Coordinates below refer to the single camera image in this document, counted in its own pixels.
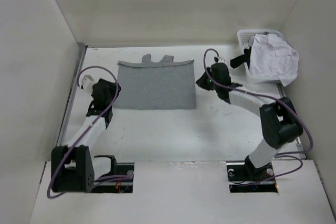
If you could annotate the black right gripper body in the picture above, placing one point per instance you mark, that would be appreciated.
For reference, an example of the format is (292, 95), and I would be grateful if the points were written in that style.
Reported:
(207, 83)

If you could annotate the grey tank top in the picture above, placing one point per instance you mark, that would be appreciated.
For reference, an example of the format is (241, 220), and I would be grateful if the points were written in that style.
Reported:
(162, 85)

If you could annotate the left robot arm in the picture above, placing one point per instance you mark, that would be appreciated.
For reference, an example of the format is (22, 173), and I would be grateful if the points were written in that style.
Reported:
(73, 167)

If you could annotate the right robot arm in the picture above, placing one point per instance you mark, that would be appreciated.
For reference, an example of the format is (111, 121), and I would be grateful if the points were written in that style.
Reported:
(279, 122)

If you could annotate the black tank top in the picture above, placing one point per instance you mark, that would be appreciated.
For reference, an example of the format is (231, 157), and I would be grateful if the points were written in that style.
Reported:
(244, 58)

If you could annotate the white tank top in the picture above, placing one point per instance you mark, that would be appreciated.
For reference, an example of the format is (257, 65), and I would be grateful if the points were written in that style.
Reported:
(272, 57)

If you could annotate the white plastic laundry basket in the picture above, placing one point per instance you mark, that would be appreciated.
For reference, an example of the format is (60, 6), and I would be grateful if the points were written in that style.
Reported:
(244, 37)

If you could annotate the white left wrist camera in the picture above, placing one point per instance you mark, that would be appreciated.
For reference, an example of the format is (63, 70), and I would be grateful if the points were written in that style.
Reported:
(87, 83)

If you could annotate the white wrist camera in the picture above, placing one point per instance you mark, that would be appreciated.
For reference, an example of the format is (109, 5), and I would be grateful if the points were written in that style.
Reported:
(218, 59)
(87, 83)

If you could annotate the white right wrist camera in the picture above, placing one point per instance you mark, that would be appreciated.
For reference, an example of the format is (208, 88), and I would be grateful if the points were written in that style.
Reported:
(218, 59)

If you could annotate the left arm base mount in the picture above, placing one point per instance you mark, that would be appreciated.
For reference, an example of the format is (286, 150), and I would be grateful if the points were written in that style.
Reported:
(111, 176)

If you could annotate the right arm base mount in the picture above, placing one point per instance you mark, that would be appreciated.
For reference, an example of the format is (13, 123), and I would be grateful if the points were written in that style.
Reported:
(242, 182)

